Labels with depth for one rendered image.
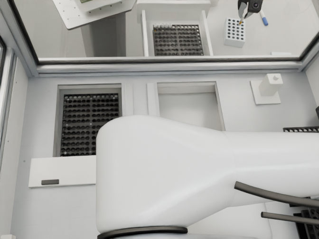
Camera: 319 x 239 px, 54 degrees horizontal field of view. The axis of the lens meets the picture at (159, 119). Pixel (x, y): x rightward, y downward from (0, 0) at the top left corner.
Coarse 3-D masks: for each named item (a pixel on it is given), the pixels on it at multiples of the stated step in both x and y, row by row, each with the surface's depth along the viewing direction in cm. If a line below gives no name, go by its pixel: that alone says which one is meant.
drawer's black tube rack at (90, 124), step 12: (72, 108) 101; (84, 108) 102; (96, 108) 102; (108, 108) 102; (72, 120) 99; (84, 120) 103; (96, 120) 100; (108, 120) 104; (72, 132) 98; (84, 132) 98; (96, 132) 98; (72, 144) 99; (84, 144) 96; (60, 156) 94
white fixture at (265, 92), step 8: (256, 80) 106; (264, 80) 100; (272, 80) 97; (280, 80) 97; (256, 88) 104; (264, 88) 100; (272, 88) 99; (256, 96) 103; (264, 96) 103; (272, 96) 104; (256, 104) 102
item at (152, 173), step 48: (96, 144) 37; (144, 144) 33; (192, 144) 33; (240, 144) 33; (288, 144) 34; (96, 192) 34; (144, 192) 31; (192, 192) 31; (240, 192) 32; (288, 192) 34
